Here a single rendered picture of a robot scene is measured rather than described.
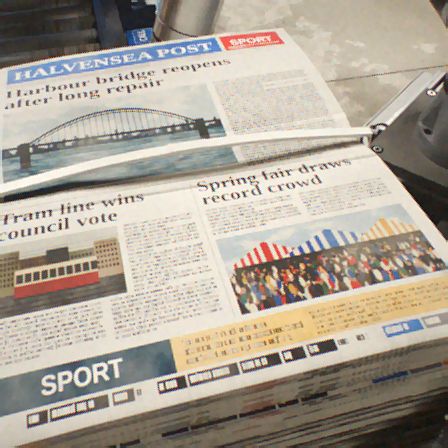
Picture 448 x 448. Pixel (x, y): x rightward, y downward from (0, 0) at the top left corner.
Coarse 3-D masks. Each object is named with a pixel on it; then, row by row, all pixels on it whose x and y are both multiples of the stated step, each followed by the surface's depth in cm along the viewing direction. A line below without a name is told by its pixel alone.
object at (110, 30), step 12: (96, 0) 115; (108, 0) 115; (96, 12) 110; (108, 12) 110; (96, 24) 107; (108, 24) 106; (120, 24) 106; (108, 36) 103; (120, 36) 103; (108, 48) 99
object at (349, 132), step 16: (336, 128) 41; (352, 128) 41; (368, 128) 41; (176, 144) 38; (192, 144) 38; (208, 144) 38; (224, 144) 38; (240, 144) 38; (96, 160) 37; (112, 160) 37; (128, 160) 37; (144, 160) 37; (32, 176) 36; (48, 176) 36; (64, 176) 36; (0, 192) 36
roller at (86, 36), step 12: (36, 36) 103; (48, 36) 103; (60, 36) 103; (72, 36) 103; (84, 36) 104; (96, 36) 104; (0, 48) 101; (12, 48) 101; (24, 48) 102; (36, 48) 102; (48, 48) 103
